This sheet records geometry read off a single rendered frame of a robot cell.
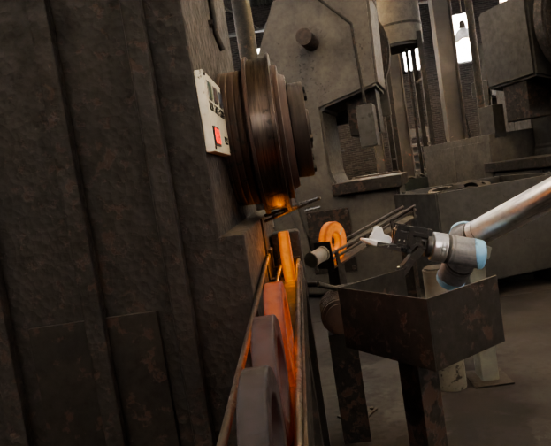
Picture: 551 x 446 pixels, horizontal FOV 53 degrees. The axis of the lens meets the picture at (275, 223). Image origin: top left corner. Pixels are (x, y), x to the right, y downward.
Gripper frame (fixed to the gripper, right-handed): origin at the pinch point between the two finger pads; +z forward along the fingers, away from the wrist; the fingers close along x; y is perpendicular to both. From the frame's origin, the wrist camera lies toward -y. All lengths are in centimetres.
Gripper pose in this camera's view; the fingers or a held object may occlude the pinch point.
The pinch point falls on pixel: (363, 242)
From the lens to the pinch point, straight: 174.5
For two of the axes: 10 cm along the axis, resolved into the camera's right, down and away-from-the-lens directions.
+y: 1.6, -9.8, -0.9
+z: -9.9, -1.6, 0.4
